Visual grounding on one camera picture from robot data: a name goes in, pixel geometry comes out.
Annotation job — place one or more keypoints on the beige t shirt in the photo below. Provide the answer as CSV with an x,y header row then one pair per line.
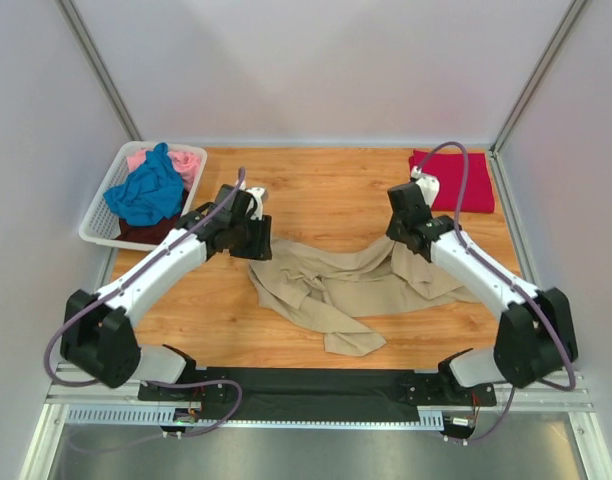
x,y
328,293

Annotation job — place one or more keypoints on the white plastic laundry basket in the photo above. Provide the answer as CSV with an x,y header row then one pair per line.
x,y
100,226

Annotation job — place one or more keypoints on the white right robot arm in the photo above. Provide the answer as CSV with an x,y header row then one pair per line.
x,y
535,339

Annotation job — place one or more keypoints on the folded red t shirt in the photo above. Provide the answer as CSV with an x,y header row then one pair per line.
x,y
448,168

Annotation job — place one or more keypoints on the aluminium frame post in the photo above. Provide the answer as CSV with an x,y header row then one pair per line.
x,y
564,29
86,43

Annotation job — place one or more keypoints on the left aluminium frame post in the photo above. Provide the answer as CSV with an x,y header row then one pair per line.
x,y
86,43

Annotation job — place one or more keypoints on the aluminium frame rail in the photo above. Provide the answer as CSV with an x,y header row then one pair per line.
x,y
420,389

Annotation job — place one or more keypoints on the dark maroon t shirt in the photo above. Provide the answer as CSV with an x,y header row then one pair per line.
x,y
158,214

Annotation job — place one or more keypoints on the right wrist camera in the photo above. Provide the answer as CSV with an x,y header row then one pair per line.
x,y
428,184

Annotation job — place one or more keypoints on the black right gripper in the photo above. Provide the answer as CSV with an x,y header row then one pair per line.
x,y
403,232

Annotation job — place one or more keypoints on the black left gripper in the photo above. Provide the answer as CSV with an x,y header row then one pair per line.
x,y
256,239

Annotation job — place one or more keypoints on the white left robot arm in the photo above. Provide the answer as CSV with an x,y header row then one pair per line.
x,y
99,331

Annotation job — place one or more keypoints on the blue crumpled t shirt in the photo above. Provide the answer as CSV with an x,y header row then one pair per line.
x,y
154,175

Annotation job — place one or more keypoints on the grey slotted cable duct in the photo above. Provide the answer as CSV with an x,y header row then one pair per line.
x,y
177,417

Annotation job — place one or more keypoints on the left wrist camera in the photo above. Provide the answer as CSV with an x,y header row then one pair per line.
x,y
258,195

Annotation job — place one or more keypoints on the right aluminium frame post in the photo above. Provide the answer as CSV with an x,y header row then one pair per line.
x,y
564,29

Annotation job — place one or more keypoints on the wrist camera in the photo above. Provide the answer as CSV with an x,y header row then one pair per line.
x,y
258,195
428,184

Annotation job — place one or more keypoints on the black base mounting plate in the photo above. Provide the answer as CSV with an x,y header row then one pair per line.
x,y
374,409

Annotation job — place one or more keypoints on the pink crumpled t shirt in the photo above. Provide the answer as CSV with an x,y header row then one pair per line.
x,y
186,164

